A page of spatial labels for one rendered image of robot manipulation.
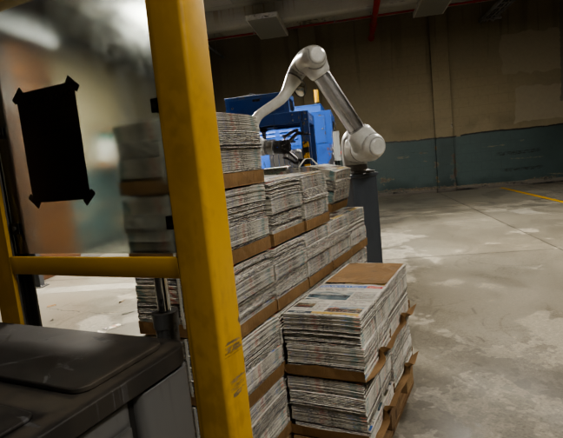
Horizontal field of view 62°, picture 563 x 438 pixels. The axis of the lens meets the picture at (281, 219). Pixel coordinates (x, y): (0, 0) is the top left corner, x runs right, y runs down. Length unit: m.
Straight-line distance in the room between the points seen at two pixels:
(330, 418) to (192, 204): 1.04
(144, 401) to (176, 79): 0.62
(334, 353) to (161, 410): 0.83
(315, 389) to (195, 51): 1.20
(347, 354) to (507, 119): 10.89
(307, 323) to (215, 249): 0.74
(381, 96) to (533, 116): 3.46
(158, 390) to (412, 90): 11.23
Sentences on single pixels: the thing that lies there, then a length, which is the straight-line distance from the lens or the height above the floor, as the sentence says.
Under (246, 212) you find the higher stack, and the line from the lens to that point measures 1.50.
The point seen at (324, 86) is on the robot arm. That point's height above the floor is 1.52.
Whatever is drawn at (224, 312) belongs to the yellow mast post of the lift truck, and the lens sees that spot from 1.05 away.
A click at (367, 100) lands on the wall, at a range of 11.80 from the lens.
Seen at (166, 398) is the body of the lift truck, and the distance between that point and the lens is 0.99.
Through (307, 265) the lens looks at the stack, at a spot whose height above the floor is 0.70.
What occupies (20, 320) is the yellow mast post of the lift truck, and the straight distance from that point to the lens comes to 1.51.
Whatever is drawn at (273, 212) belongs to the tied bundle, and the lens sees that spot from 1.64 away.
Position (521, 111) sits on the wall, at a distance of 12.37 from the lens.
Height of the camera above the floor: 1.13
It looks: 7 degrees down
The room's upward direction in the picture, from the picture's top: 6 degrees counter-clockwise
